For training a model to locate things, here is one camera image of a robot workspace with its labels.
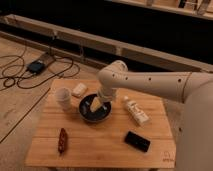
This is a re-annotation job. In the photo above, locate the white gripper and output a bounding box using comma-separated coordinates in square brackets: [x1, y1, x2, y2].
[90, 87, 116, 112]

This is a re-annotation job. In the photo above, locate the dark red dried pepper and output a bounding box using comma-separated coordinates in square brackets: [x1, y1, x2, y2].
[58, 128, 68, 154]

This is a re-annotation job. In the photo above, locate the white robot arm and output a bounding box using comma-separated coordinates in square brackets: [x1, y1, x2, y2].
[91, 60, 213, 171]

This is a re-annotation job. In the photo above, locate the dark round bowl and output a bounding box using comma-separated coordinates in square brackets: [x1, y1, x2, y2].
[79, 94, 111, 123]

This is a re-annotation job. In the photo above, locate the white plastic cup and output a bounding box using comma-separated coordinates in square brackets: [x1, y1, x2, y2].
[54, 88, 71, 110]

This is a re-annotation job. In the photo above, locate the black rectangular box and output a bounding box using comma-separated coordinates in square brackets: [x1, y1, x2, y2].
[124, 131, 151, 152]

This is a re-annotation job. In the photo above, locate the blue power adapter box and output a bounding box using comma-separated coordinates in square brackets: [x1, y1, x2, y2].
[27, 61, 45, 74]

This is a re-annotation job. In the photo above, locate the black floor cable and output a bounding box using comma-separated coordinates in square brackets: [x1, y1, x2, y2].
[0, 43, 81, 91]

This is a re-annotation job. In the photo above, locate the wooden shelf frame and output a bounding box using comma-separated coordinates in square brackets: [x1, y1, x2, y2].
[0, 14, 213, 72]

